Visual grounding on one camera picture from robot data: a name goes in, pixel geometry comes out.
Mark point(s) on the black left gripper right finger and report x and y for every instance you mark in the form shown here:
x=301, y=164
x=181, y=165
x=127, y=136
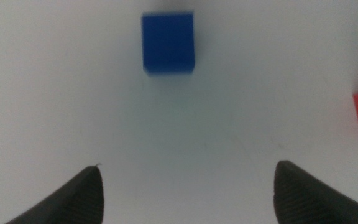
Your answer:
x=303, y=199

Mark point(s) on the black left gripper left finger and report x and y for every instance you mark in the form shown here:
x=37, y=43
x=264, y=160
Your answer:
x=76, y=202

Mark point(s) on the blue cube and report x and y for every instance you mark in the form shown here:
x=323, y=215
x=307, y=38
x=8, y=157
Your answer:
x=167, y=42

